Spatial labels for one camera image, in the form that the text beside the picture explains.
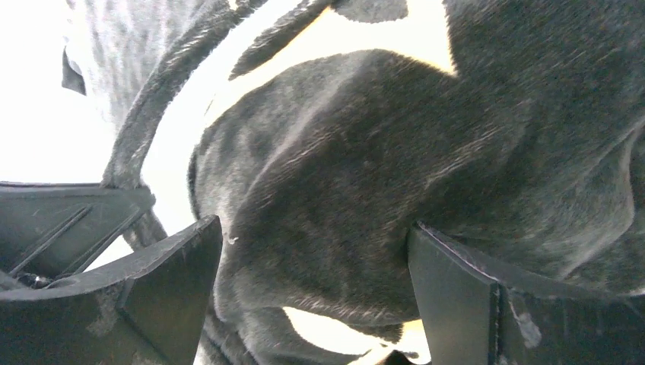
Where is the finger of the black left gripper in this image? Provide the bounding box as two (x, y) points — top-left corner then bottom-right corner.
(1, 182), (155, 290)

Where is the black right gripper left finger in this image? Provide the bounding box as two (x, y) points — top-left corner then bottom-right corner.
(1, 216), (222, 364)

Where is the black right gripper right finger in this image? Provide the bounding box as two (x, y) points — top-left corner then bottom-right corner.
(407, 224), (644, 365)

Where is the white pillow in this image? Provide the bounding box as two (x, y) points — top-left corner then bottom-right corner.
(1, 1), (465, 364)

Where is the black floral pillowcase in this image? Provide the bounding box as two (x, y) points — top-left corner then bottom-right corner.
(63, 1), (644, 364)

